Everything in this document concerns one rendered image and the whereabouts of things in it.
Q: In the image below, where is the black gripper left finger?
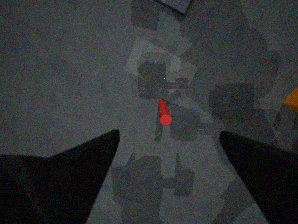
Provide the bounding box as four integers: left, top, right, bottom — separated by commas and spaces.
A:
0, 129, 120, 224

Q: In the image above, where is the red peg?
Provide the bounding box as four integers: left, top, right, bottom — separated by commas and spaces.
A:
159, 100, 172, 125

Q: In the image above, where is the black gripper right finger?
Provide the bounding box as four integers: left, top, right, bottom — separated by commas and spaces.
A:
220, 131, 298, 224

